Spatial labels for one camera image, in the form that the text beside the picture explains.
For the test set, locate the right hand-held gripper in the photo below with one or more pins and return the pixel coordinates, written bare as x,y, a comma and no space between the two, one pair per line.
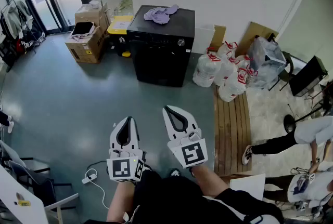
192,152

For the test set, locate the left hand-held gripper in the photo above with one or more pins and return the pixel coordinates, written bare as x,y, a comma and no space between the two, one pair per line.
122,168

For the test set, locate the white pull-out drawer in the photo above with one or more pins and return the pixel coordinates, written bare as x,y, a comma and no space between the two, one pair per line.
140,42

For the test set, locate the person's left forearm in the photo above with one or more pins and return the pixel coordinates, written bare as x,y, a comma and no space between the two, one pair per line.
121,199

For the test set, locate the person's right forearm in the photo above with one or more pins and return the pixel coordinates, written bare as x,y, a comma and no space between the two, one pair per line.
208,181

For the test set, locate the open cardboard box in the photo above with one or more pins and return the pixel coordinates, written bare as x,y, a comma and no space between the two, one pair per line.
86,52

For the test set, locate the person's left shoe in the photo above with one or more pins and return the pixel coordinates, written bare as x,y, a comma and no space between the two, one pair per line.
148,168

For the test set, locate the person's shoe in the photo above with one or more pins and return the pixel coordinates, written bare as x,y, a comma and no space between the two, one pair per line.
148,168
174,173

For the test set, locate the person's right shoe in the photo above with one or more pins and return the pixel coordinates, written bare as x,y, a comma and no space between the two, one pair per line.
174,173

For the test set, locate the white power strip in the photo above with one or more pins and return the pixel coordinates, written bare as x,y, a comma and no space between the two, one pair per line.
89,177

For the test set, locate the wooden slatted platform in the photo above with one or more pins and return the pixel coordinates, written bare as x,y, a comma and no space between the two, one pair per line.
231,134

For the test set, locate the pile of clear water jugs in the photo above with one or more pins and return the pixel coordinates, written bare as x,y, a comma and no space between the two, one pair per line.
208,72

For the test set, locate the black washing machine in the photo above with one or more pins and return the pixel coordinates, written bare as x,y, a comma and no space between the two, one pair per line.
161,67

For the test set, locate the person's black clothing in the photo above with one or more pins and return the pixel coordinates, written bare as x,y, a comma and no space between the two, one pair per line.
169,199

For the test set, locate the white cabinet with wooden top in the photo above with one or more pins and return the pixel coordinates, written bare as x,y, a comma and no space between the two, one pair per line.
249,186

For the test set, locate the white flat panel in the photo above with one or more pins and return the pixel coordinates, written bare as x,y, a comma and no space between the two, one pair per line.
203,38

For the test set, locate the black metal chair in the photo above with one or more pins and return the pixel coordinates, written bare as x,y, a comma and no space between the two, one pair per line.
44,186

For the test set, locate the small cardboard sheet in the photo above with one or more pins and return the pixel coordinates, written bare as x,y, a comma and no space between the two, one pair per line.
219,36

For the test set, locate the clear plastic bag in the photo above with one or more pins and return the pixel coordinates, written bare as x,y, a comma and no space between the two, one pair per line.
265,62

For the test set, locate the black round-base stand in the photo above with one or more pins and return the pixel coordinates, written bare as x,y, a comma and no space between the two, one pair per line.
289,123

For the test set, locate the pale pink cloth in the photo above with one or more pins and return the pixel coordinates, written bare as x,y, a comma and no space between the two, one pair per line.
76,37

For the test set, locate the purple cloth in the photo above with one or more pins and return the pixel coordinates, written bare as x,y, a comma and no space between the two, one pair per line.
161,16

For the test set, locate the yellow-lidded black trash bin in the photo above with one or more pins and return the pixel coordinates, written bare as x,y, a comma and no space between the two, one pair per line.
118,25

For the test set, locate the large cardboard sheet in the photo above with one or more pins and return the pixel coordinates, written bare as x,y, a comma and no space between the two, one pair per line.
249,33

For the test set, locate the white table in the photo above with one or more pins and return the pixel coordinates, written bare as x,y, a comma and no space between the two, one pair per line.
15,191

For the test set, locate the dark green chair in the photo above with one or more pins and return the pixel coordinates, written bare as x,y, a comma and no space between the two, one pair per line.
288,64

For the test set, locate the green plant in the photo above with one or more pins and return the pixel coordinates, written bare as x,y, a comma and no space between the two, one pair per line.
125,4

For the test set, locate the black flat monitor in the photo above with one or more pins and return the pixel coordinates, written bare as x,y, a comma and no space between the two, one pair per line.
308,77

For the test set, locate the small white cup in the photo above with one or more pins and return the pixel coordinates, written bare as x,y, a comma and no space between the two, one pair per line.
94,4

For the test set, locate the clothes rack with garments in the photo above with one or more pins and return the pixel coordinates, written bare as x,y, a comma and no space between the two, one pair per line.
13,25

